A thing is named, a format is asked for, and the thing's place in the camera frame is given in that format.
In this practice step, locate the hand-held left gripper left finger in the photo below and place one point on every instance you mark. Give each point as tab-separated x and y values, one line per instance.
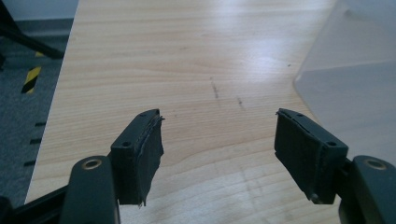
137	161

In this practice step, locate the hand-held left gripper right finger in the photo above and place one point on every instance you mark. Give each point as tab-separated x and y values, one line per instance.
305	155

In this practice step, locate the clear plastic storage box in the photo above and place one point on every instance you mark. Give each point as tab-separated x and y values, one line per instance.
358	77

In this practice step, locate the yellow black striped floor tape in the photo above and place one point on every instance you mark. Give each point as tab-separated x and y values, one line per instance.
31	79

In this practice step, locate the black metal stand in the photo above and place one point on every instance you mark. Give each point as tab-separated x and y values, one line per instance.
31	43

